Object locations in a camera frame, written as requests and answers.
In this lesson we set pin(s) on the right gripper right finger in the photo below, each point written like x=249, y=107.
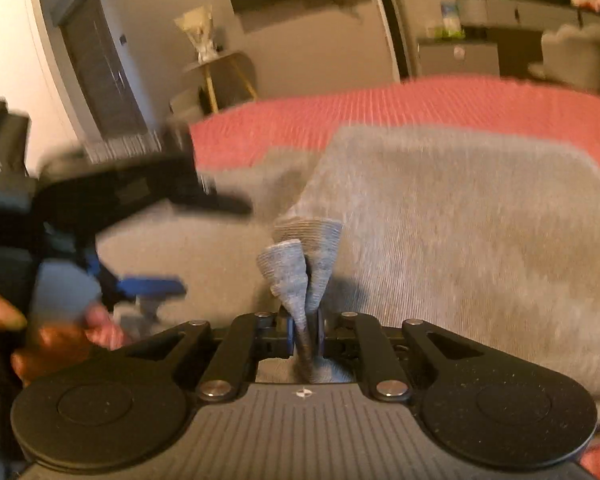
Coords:
x=360, y=344

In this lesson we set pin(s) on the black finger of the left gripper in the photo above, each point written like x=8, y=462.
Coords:
x=224, y=204

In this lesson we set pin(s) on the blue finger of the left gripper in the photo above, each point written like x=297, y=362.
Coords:
x=146, y=287

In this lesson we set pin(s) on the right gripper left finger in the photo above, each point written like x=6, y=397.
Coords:
x=250, y=339

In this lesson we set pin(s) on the grey sweatpants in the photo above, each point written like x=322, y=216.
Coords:
x=495, y=238

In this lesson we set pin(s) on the person's left hand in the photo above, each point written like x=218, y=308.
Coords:
x=58, y=345

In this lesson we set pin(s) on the pink ribbed bedspread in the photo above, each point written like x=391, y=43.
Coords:
x=242, y=135

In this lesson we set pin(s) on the grey ottoman stool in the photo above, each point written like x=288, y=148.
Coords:
x=185, y=107

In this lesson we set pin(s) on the gold leg side table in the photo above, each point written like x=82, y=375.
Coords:
x=224, y=77

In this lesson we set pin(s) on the wrapped flower bouquet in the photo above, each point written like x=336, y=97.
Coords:
x=197, y=25

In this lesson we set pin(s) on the dark grey door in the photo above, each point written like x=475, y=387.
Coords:
x=99, y=71

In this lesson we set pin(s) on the grey bedside cabinet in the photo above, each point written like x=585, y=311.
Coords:
x=457, y=56

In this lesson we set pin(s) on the grey vanity desk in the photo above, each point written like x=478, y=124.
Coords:
x=522, y=14

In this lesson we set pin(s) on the grey upholstered chair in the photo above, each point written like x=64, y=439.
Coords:
x=570, y=56

